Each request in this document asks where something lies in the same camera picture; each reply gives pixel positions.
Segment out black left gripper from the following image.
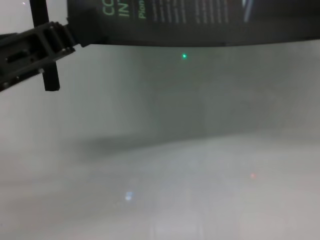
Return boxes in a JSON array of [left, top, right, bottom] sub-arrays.
[[0, 10, 109, 93]]

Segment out black company introduction poster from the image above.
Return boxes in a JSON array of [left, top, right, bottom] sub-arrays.
[[66, 0, 320, 49]]

